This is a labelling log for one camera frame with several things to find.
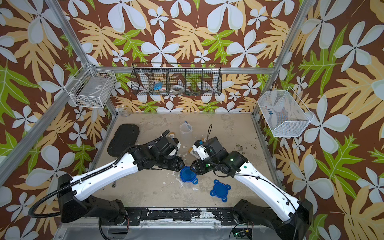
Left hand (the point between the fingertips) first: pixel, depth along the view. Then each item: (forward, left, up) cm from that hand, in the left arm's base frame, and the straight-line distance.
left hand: (182, 164), depth 73 cm
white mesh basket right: (+27, -56, +9) cm, 62 cm away
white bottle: (+16, -6, -17) cm, 24 cm away
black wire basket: (+56, +6, +12) cm, 57 cm away
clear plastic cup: (+25, 0, -6) cm, 26 cm away
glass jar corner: (+56, +52, -19) cm, 79 cm away
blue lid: (-2, -2, -8) cm, 8 cm away
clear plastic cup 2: (-6, -3, -13) cm, 14 cm away
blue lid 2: (-7, -21, -18) cm, 28 cm away
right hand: (-1, -5, +1) cm, 5 cm away
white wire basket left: (+41, +54, +16) cm, 70 cm away
